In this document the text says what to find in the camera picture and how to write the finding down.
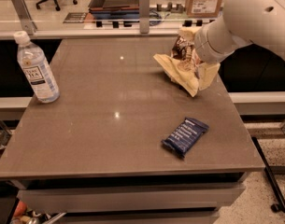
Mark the cardboard box with label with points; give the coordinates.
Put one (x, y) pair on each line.
(202, 8)

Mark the blue snack bar wrapper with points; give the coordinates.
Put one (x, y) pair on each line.
(185, 136)

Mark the middle metal glass bracket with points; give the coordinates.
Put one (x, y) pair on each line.
(144, 16)

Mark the clear tea plastic bottle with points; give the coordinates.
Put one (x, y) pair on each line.
(36, 68)

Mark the grey cabinet drawer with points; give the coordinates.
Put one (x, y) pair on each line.
(131, 198)

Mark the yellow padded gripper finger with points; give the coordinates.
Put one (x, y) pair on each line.
(188, 33)
(207, 73)

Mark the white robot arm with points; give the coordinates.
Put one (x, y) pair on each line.
(248, 41)

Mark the black floor stand bar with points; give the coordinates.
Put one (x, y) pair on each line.
(280, 205)

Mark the metal glass bracket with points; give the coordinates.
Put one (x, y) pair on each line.
(27, 23)
(144, 16)

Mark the brown sea salt chip bag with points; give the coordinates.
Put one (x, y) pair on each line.
(180, 65)

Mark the grey metal tray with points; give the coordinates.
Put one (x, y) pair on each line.
(114, 0)

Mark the left metal glass bracket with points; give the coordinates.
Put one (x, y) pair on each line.
(27, 23)

